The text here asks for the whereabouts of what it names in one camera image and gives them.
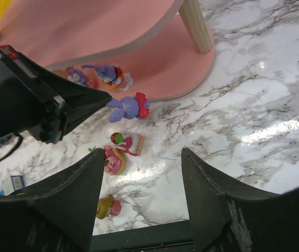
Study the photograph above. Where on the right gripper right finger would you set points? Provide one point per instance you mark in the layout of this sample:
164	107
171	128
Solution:
228	215

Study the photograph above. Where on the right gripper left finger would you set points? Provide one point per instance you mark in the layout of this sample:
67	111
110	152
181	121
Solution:
54	214

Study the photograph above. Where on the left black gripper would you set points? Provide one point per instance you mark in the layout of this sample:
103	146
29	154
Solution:
33	98

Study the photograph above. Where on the purple bunny donut toy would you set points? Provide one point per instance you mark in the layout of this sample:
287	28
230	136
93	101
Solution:
78	77

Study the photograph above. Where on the purple bunny cup toy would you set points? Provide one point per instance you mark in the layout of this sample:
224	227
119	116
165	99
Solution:
112	76

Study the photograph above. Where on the small purple bunny toy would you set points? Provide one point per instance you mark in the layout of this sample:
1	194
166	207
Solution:
129	107

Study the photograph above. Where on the pink strawberry bear toy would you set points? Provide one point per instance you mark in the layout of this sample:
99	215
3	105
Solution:
127	142

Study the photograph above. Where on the strawberry tart toy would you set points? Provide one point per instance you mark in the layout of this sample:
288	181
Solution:
115	161

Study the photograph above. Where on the pink three-tier shelf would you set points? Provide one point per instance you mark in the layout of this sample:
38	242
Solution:
165	46

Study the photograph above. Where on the olive brown round toy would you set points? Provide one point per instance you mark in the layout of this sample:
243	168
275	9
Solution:
108	206

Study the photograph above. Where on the blue boxed product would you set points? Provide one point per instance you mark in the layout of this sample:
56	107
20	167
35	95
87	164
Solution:
12	184

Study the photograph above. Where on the black mounting rail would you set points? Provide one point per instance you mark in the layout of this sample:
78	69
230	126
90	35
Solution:
175	236

